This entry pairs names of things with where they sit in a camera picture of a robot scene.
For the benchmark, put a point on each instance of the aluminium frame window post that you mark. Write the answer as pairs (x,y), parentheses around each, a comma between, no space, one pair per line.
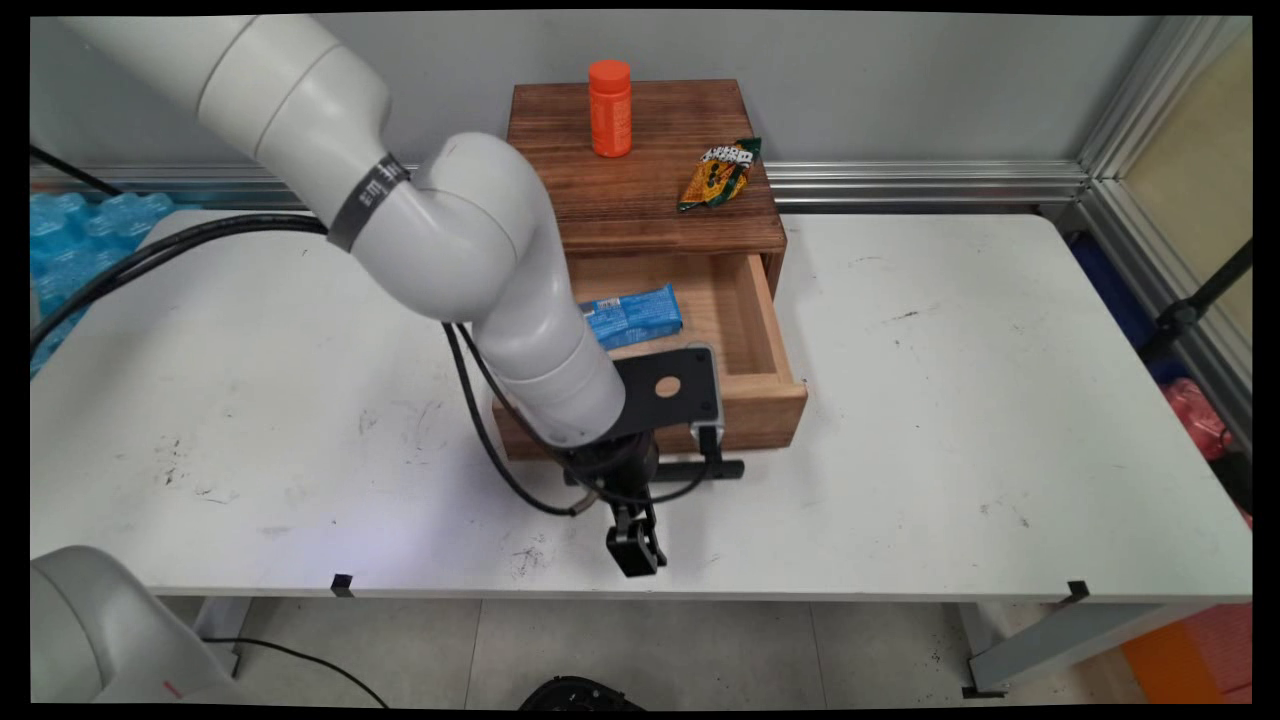
(1150,170)

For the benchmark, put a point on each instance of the wooden drawer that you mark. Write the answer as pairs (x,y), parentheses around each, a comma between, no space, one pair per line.
(760,400)

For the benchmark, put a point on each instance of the orange plastic bottle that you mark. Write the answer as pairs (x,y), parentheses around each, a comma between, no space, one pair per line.
(610,110)

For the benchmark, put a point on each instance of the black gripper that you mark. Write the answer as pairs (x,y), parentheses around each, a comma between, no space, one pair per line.
(615,465)

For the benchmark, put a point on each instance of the orange box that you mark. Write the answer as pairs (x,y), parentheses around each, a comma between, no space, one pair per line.
(1190,655)

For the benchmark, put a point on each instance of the red plastic bag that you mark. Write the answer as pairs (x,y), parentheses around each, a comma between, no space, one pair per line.
(1195,415)

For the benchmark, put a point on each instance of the white table leg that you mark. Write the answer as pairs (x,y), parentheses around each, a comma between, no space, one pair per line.
(222,630)
(1060,640)

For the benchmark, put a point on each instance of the blue water bottle pack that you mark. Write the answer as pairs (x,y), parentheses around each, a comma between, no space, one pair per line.
(70,240)

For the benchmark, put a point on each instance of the grey white robot base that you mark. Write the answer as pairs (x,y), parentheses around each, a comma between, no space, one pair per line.
(100,630)

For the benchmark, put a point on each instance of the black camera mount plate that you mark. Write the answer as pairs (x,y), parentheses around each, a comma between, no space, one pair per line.
(660,385)

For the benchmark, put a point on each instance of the black round floor object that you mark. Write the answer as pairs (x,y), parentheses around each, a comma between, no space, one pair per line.
(580,693)

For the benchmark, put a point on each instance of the wooden cabinet box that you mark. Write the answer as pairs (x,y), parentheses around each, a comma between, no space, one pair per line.
(640,180)

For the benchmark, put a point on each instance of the yellow green snack bag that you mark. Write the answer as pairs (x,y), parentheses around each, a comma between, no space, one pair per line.
(718,175)

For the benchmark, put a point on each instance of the blue snack pack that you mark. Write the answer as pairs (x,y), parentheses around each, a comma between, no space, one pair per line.
(635,315)

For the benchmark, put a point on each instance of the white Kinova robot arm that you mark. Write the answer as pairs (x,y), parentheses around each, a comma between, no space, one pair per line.
(480,240)

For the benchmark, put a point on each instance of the blue container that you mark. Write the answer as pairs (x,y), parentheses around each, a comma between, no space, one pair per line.
(1110,290)

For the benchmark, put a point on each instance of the black stand pole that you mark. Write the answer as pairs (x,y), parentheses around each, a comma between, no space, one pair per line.
(1190,310)

